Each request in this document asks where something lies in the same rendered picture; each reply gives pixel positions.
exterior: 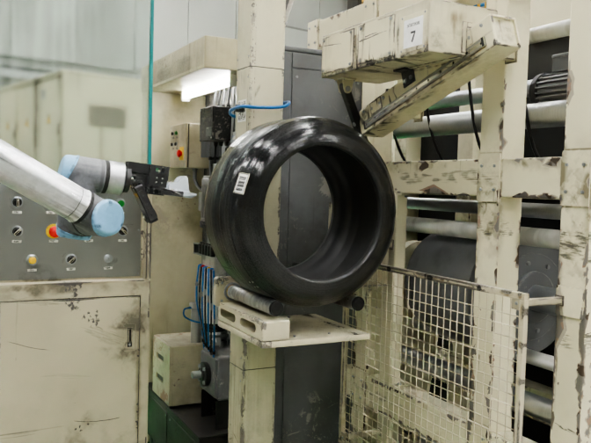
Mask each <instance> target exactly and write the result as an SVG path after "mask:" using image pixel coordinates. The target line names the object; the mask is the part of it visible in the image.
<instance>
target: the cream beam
mask: <svg viewBox="0 0 591 443"><path fill-rule="evenodd" d="M489 14H496V15H497V14H498V11H496V10H492V9H486V8H482V7H477V6H472V5H467V4H458V3H453V2H448V1H443V0H424V1H421V2H418V3H416V4H412V5H409V6H406V7H405V8H402V9H399V10H396V11H393V12H390V13H387V14H384V15H382V16H380V17H377V18H372V19H370V20H368V21H365V22H362V23H360V24H357V25H353V26H350V27H348V28H345V29H342V30H340V31H337V32H335V33H330V34H328V35H325V36H323V47H322V78H330V79H336V78H340V77H351V78H356V80H355V82H363V83H371V84H383V83H388V82H392V81H397V80H401V79H402V75H401V73H399V72H393V70H394V69H400V68H403V67H407V68H408V69H414V70H415V69H417V68H420V67H424V66H428V65H432V64H436V63H440V62H447V61H451V60H455V59H459V58H463V56H465V53H466V48H467V31H468V30H469V29H470V28H472V27H473V26H474V25H476V24H477V23H478V22H480V21H481V20H482V19H484V18H485V17H487V16H488V15H489ZM421 15H424V16H423V39H422V44H421V45H418V46H415V47H409V48H405V49H403V48H404V23H405V21H406V20H408V19H411V18H416V17H418V16H421Z"/></svg>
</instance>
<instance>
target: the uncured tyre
mask: <svg viewBox="0 0 591 443"><path fill-rule="evenodd" d="M296 153H300V154H302V155H304V156H306V157H308V158H309V159H310V160H311V161H312V162H313V163H314V164H315V165H316V166H317V167H318V168H319V169H320V170H321V172H322V173H323V175H324V177H325V179H326V182H327V184H328V186H329V189H330V193H331V196H332V218H331V223H330V226H329V229H328V231H327V234H326V236H325V239H324V241H323V242H322V243H321V244H320V246H319V247H318V248H317V250H316V251H315V252H314V253H313V254H312V255H311V256H309V257H308V258H307V259H305V260H304V261H303V262H301V263H299V264H297V265H293V266H290V267H287V268H286V267H285V266H284V265H283V264H282V263H281V262H280V260H279V259H278V258H277V257H276V256H275V255H274V252H273V251H272V249H271V247H270V244H269V242H268V240H267V237H266V232H265V226H264V204H265V199H266V193H267V190H268V187H269V186H270V183H271V181H272V179H273V177H274V175H275V173H276V172H277V171H278V170H279V169H280V167H281V166H282V165H283V164H284V163H285V162H286V161H287V160H288V159H289V158H290V157H292V156H293V155H294V154H296ZM239 172H242V173H246V174H250V177H249V179H248V182H247V185H246V188H245V190H244V194H239V193H235V192H233V191H234V188H235V185H236V182H237V178H238V175H239ZM204 217H205V225H206V231H207V234H208V240H209V242H210V245H211V247H212V249H213V251H214V253H215V255H216V257H217V259H218V261H219V262H220V264H221V265H222V266H225V267H228V268H230V269H228V268H225V267H224V270H225V271H226V272H227V273H228V274H229V275H230V276H231V277H232V278H233V279H234V280H235V281H236V282H237V283H239V284H240V285H241V286H243V287H245V288H247V289H248V290H250V291H253V292H254V293H257V294H261V295H264V296H266V297H268V298H271V299H274V300H276V301H279V302H281V303H284V304H287V305H290V306H296V307H316V306H322V305H325V304H330V303H333V302H336V301H339V300H342V299H344V298H346V297H348V296H349V295H350V294H352V293H354V292H355V291H357V290H358V289H359V288H361V287H362V286H363V285H364V284H365V283H366V282H367V281H368V280H369V279H370V278H371V277H372V276H373V275H374V273H375V272H376V270H377V269H378V267H379V266H380V264H381V263H382V262H383V259H384V257H385V255H386V253H387V251H388V249H389V247H390V242H391V239H392V236H393V232H394V227H395V220H396V200H395V193H394V188H393V184H392V181H391V177H390V173H389V171H388V169H387V167H386V164H385V162H384V161H383V159H382V157H381V156H380V154H379V153H378V151H377V150H376V148H375V147H374V146H373V145H372V144H371V143H370V142H369V141H368V140H367V139H366V138H365V137H364V136H363V135H362V134H360V133H359V132H357V131H356V130H354V129H353V128H351V127H349V126H347V125H345V124H343V123H340V122H338V121H336V120H331V119H328V118H324V117H317V116H304V117H297V118H292V119H286V120H276V121H271V122H267V123H265V124H262V125H259V126H257V127H254V128H253V129H251V130H249V131H247V132H246V133H244V134H242V135H241V136H240V137H239V138H237V139H236V140H235V141H234V142H233V143H232V144H231V145H230V146H229V147H228V148H227V150H226V151H225V152H224V153H223V155H222V156H221V158H220V159H219V161H218V162H217V164H216V166H215V168H214V170H213V172H212V174H211V177H210V179H209V181H208V187H207V191H206V196H205V204H204ZM248 280H253V281H254V282H255V283H256V284H257V285H258V286H259V287H260V289H256V288H255V287H254V286H253V285H252V284H251V283H250V282H249V281H248Z"/></svg>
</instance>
